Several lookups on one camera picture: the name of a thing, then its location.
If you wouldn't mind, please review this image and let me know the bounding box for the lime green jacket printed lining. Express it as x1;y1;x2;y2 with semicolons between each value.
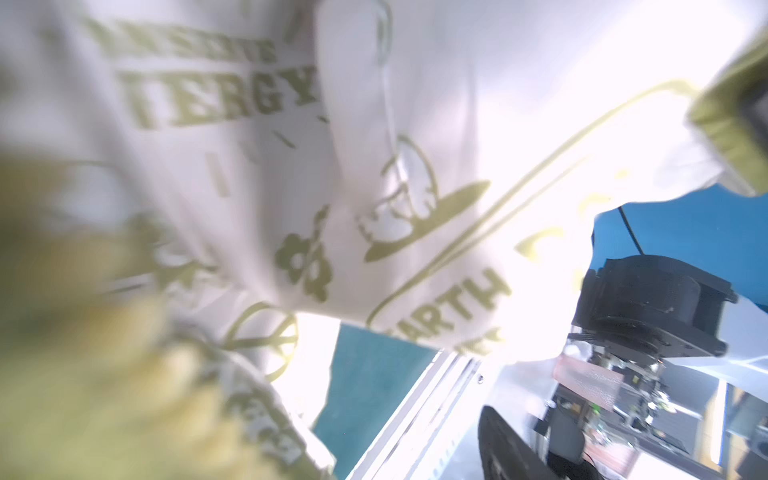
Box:
1;1;767;479

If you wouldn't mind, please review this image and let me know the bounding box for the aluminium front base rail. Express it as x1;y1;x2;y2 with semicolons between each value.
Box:
347;351;502;480

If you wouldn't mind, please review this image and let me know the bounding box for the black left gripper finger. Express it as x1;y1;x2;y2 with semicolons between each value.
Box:
478;406;558;480

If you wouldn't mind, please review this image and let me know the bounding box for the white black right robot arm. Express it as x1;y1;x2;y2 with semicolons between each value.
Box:
570;255;767;397

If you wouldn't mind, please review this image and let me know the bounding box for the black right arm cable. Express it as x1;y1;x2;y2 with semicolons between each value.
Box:
616;205;644;256

